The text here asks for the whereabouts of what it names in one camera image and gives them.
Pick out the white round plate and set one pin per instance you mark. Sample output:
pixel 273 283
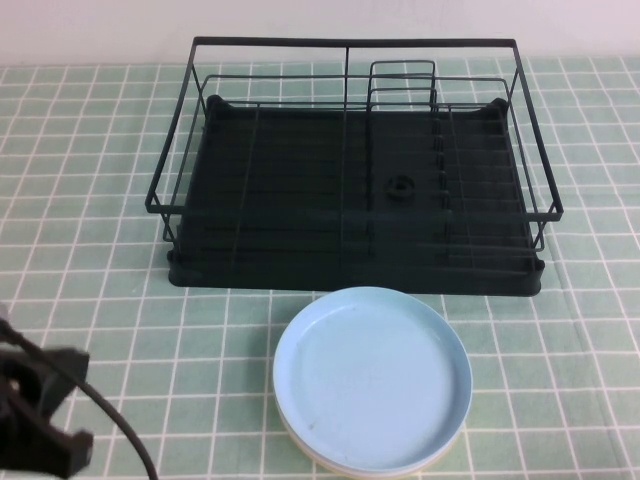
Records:
pixel 300 452

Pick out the pale yellow round plate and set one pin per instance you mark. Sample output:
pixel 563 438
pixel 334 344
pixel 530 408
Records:
pixel 360 477

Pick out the black plastic drip tray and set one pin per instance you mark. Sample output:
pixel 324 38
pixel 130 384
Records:
pixel 300 277

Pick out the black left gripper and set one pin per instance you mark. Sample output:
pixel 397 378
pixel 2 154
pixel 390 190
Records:
pixel 22 415

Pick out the green checked tablecloth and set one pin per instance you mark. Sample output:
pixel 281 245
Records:
pixel 500 375

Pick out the light blue round plate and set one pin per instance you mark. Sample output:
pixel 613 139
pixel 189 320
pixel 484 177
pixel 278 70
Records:
pixel 370 370

